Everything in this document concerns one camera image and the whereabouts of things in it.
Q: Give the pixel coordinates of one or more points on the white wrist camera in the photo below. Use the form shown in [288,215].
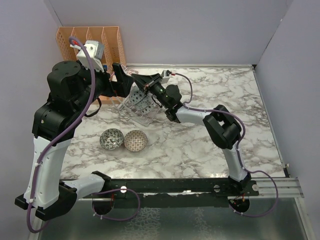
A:
[165,76]
[95,51]

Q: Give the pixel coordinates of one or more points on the white diamond patterned bowl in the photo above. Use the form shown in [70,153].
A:
[146,110]

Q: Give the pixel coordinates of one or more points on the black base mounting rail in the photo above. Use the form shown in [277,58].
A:
[184,192]

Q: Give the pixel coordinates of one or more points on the white wire dish rack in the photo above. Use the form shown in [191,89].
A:
[125,109]

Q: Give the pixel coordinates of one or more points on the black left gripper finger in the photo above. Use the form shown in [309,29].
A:
[145,82]
[118,72]

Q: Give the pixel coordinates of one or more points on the black leaf patterned bowl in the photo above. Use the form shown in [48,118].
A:
[111,139]

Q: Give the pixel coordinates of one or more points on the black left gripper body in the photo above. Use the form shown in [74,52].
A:
[118,88]

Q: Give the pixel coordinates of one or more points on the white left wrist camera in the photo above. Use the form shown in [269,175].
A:
[95,51]

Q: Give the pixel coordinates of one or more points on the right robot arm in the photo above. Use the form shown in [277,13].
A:
[222,126]

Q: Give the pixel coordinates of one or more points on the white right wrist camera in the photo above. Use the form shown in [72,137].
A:
[165,76]

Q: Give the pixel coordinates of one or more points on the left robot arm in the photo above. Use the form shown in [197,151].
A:
[72,89]

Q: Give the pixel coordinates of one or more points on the white petal patterned bowl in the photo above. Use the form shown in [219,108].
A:
[145,106]

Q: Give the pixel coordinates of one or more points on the blue floral patterned bowl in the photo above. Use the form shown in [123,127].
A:
[143,103]

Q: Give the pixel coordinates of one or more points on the brown checker patterned bowl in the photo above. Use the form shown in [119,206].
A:
[135,140]

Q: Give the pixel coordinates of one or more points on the aluminium side rail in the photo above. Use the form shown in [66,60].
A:
[287,188]

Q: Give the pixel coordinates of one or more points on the blue triangle patterned bowl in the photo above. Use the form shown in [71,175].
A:
[136,96]

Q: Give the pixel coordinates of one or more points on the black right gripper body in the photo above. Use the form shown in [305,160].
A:
[156,90]

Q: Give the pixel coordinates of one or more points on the orange plastic file organizer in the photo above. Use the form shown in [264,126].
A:
[109,36]

